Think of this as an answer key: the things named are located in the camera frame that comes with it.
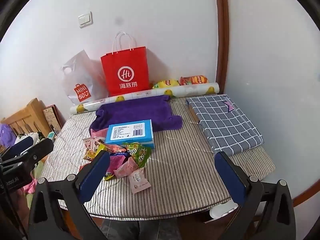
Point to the grey checkered folded cloth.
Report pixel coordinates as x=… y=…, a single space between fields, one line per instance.
x=225 y=122

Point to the blue tissue box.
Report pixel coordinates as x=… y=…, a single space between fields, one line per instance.
x=130 y=132

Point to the flat wooden box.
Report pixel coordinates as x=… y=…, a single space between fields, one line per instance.
x=193 y=113

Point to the white plastic container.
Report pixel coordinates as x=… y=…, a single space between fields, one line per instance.
x=222 y=211

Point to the yellow chips bag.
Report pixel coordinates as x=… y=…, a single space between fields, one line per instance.
x=166 y=84

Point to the brown wooden door frame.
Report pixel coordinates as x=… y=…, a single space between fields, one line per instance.
x=222 y=42

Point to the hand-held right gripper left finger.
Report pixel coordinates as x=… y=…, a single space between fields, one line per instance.
x=95 y=177

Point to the purple towel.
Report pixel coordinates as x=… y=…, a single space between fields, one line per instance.
x=135 y=110

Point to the purple plush toy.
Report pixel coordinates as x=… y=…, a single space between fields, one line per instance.
x=6 y=135

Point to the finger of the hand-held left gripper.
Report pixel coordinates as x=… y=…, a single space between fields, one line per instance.
x=23 y=143
x=40 y=151

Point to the framed picture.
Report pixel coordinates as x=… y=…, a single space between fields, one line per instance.
x=53 y=120

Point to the brown wooden baseboard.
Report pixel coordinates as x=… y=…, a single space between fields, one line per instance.
x=303 y=195

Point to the white light switch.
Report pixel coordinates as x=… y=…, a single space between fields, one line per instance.
x=85 y=19

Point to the white plastic bag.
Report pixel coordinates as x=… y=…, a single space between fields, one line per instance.
x=80 y=80

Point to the lemon print paper roll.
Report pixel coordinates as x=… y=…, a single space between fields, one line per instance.
x=140 y=95

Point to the orange chips bag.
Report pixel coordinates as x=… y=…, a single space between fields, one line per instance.
x=195 y=80

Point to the wooden headboard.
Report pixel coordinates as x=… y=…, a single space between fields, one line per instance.
x=27 y=117

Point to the green snack packet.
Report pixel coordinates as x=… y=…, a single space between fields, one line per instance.
x=138 y=155

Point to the red paper bag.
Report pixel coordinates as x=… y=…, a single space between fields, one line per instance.
x=125 y=70

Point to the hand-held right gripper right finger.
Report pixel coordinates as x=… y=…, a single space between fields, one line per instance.
x=230 y=180

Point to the pile of mixed snack packets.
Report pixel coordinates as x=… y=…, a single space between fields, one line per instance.
x=95 y=147

